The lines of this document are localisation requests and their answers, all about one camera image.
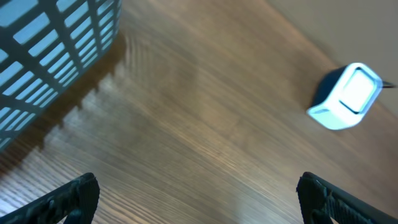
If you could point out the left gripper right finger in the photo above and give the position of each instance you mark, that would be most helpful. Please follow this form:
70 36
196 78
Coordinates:
322 202

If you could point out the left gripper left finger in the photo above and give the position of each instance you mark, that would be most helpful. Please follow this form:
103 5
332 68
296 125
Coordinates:
74 202

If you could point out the white barcode scanner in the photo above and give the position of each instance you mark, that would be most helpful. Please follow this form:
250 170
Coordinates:
344 96

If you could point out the dark grey plastic basket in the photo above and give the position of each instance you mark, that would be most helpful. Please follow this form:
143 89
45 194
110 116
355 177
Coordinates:
46 45

